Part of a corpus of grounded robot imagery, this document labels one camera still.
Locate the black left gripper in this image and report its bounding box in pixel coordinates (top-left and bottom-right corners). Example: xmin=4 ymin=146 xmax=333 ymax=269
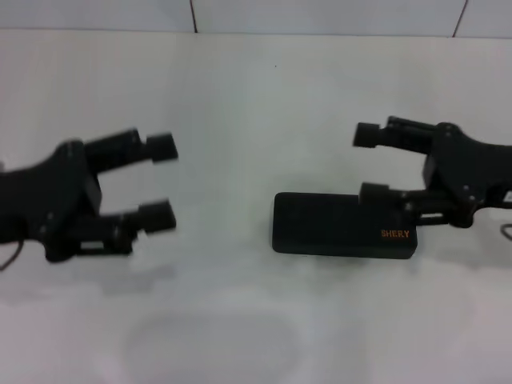
xmin=0 ymin=127 xmax=180 ymax=263

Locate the black cable with metal plug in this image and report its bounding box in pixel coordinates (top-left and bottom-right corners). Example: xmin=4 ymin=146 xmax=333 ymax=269
xmin=0 ymin=238 xmax=28 ymax=272

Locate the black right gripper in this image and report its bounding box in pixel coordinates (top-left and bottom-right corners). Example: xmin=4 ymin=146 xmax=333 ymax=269
xmin=352 ymin=115 xmax=512 ymax=229

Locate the black glasses case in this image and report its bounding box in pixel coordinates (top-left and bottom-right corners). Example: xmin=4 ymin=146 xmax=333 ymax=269
xmin=271 ymin=191 xmax=419 ymax=261

